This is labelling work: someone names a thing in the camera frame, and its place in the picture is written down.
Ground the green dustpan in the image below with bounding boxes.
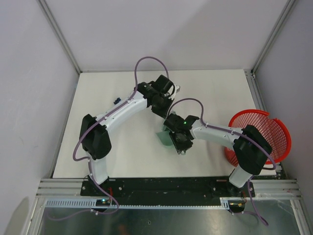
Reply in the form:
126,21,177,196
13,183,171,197
156,120,174,147

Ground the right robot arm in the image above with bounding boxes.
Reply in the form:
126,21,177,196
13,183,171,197
163,113,272,196

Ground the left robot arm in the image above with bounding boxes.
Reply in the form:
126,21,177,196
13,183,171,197
79,75,180,196

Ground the red mesh basket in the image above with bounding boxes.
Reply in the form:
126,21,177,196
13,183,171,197
228,109,291,163

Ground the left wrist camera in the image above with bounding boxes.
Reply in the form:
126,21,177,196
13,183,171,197
170,84,180,100

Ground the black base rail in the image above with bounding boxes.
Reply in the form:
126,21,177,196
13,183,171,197
80,176,255,205

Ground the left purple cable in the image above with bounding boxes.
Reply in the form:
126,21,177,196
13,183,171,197
73,56,169,216

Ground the white cable duct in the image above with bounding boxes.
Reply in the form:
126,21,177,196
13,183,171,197
45,198,244,210

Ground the right aluminium frame post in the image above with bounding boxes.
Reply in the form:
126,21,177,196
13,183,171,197
250,0,298,74

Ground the aluminium frame post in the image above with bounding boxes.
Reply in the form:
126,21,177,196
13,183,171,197
250,0,298,74
36,0,82,75

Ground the left aluminium frame post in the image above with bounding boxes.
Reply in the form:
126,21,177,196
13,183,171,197
36,0,82,75

